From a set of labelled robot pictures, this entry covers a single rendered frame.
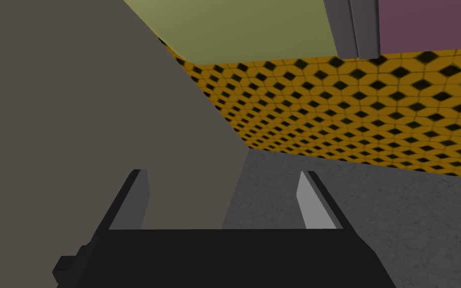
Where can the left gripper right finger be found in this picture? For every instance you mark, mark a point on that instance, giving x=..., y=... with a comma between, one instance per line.
x=317, y=210

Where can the grey-brown flat panel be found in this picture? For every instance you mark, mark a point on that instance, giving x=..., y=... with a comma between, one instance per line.
x=74, y=120

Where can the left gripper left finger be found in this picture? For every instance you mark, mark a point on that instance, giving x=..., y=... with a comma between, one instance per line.
x=131, y=208

